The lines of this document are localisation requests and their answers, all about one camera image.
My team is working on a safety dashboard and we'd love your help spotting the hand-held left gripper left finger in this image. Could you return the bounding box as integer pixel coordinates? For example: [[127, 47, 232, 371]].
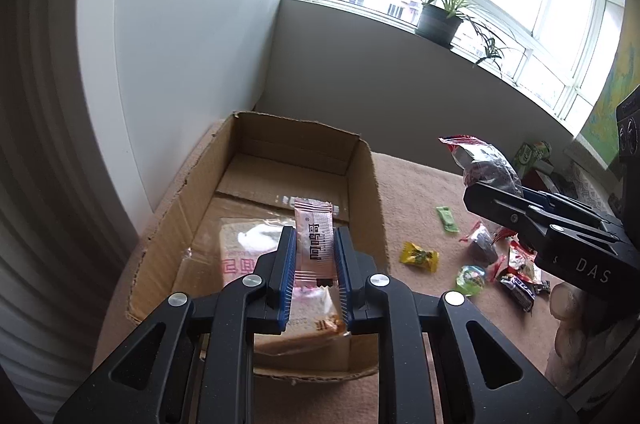
[[52, 225, 300, 424]]

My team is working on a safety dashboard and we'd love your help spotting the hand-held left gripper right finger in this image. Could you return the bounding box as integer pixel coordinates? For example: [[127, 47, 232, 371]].
[[332, 225, 576, 424]]

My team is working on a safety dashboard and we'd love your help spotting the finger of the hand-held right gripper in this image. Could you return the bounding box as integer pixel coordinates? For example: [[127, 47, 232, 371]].
[[462, 181, 623, 255], [520, 188, 627, 243]]

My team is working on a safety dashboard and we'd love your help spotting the small red plum packet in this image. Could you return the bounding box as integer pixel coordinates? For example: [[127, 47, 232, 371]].
[[460, 221, 507, 263]]

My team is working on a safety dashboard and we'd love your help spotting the pink snack sachet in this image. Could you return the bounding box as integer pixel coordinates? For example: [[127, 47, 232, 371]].
[[292, 198, 335, 290]]

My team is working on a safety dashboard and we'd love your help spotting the clear red-edged plum packet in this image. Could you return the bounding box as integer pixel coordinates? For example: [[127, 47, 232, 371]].
[[439, 134, 524, 200]]

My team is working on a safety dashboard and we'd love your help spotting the red and white snack packet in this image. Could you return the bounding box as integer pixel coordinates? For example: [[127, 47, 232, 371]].
[[507, 241, 544, 285]]

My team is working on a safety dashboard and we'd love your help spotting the dark chocolate bar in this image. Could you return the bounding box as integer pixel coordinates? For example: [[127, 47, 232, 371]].
[[500, 274, 536, 312]]

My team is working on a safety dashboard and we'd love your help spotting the yellow candy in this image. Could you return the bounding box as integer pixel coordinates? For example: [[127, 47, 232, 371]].
[[399, 242, 440, 272]]

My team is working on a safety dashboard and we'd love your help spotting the cardboard box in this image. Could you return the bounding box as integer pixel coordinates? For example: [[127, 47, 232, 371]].
[[125, 109, 392, 381]]

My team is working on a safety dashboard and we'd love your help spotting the person's right hand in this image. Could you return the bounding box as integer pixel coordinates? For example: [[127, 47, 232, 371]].
[[546, 280, 626, 397]]

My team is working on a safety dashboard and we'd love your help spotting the green box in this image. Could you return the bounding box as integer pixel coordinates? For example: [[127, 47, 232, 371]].
[[515, 140, 553, 170]]

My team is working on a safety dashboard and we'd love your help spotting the green candy wrapper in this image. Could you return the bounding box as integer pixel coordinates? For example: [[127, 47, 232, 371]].
[[436, 205, 460, 233]]

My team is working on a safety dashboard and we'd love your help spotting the clear bread packet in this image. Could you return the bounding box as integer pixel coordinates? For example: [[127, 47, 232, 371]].
[[182, 217, 351, 355]]

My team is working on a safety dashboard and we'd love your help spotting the round green candy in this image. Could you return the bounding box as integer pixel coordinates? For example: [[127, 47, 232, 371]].
[[455, 265, 487, 296]]

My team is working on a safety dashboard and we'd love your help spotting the potted spider plant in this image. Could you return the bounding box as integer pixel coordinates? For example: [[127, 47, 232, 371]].
[[415, 0, 526, 78]]

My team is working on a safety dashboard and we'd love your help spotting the white ribbed shutter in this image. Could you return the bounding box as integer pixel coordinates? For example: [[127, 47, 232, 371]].
[[0, 0, 143, 405]]

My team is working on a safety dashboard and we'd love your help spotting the wall map poster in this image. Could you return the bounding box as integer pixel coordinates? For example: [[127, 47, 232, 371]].
[[580, 0, 640, 167]]

